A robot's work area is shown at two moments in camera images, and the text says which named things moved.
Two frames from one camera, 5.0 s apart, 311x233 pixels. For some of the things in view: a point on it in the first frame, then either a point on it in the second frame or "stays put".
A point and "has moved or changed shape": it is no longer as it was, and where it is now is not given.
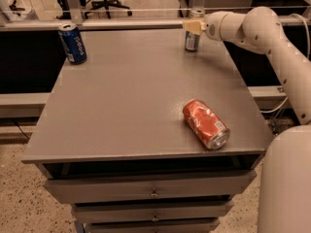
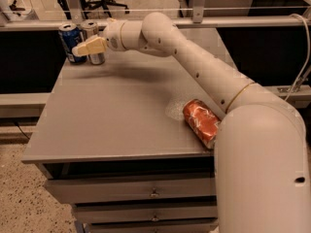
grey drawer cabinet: x=112 y=139 stays put
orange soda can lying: x=211 y=129 stays put
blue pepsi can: x=73 y=43 stays put
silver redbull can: x=191 y=41 has moved or changed shape
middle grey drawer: x=151 y=212 stays put
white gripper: x=211 y=27 -> x=112 y=36
